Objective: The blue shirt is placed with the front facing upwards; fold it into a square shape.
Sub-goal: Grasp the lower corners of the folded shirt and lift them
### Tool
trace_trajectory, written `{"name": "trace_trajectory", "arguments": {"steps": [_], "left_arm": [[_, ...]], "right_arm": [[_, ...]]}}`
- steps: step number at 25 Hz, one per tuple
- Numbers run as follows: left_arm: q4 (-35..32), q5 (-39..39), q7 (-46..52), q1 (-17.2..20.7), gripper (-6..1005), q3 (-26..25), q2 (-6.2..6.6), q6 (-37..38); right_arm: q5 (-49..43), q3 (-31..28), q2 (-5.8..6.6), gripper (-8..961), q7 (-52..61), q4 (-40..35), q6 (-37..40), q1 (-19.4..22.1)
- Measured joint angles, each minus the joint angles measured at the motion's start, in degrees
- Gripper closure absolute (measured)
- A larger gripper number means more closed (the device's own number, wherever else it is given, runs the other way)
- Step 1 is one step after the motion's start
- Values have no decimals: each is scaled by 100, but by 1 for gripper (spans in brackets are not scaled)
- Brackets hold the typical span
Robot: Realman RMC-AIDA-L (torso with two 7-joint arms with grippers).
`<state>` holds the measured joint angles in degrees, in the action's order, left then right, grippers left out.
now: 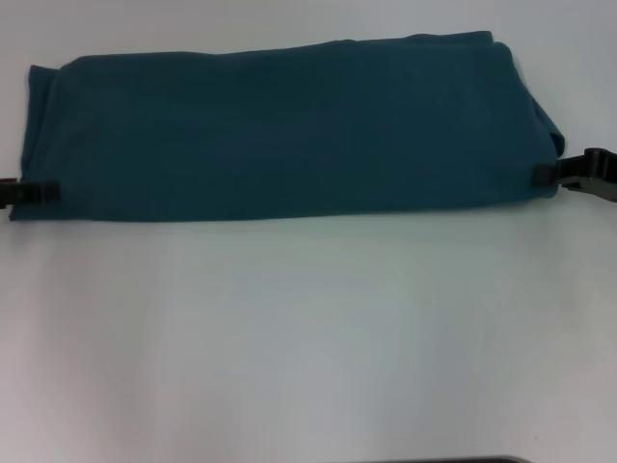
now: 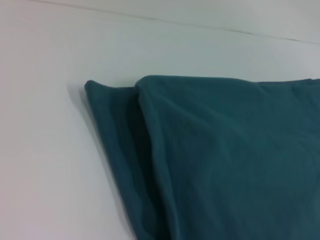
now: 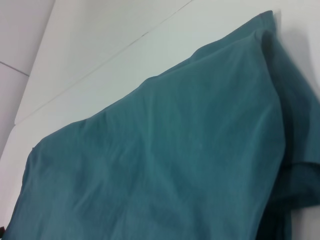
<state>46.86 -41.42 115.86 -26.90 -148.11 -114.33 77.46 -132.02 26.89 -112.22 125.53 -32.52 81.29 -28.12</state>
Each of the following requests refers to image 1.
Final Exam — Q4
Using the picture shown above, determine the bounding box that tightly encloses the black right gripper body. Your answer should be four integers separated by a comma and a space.
561, 147, 617, 204

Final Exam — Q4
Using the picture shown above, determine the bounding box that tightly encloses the teal t-shirt with beige print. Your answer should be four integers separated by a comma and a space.
8, 30, 568, 223

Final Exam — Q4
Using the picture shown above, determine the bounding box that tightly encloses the dark robot torso part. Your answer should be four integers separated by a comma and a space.
428, 455, 531, 463

